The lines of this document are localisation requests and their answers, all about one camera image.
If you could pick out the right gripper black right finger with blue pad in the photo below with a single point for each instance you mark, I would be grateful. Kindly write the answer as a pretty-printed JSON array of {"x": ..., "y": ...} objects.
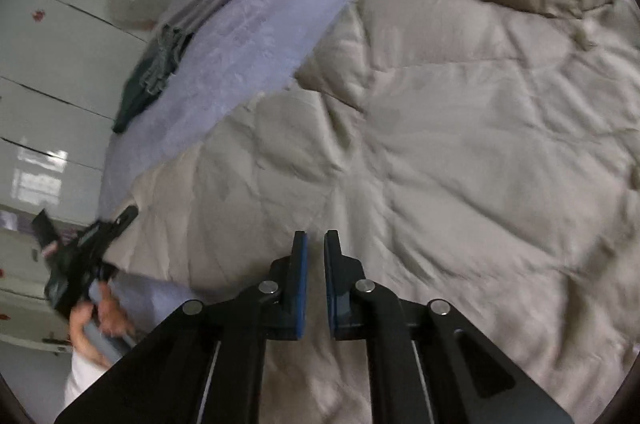
[{"x": 427, "y": 363}]

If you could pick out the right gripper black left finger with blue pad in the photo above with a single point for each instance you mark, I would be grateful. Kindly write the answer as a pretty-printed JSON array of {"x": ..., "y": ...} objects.
[{"x": 203, "y": 363}]

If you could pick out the beige quilted down coat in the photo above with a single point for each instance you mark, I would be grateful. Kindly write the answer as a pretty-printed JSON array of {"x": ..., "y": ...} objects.
[{"x": 481, "y": 151}]

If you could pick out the white sleeve left forearm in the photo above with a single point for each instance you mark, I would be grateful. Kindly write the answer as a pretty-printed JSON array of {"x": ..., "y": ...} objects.
[{"x": 83, "y": 373}]

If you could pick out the person's left hand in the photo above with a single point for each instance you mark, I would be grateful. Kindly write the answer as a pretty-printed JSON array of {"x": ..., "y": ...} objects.
[{"x": 108, "y": 316}]

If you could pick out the white wardrobe with drawers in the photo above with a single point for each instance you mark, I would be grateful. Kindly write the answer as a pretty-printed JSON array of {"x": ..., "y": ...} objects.
[{"x": 62, "y": 72}]

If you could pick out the dark green garment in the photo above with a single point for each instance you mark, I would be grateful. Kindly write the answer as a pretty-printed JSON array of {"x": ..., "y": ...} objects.
[{"x": 137, "y": 91}]

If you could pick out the lavender plush bed blanket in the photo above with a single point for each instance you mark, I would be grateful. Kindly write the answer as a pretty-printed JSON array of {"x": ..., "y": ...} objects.
[{"x": 240, "y": 54}]

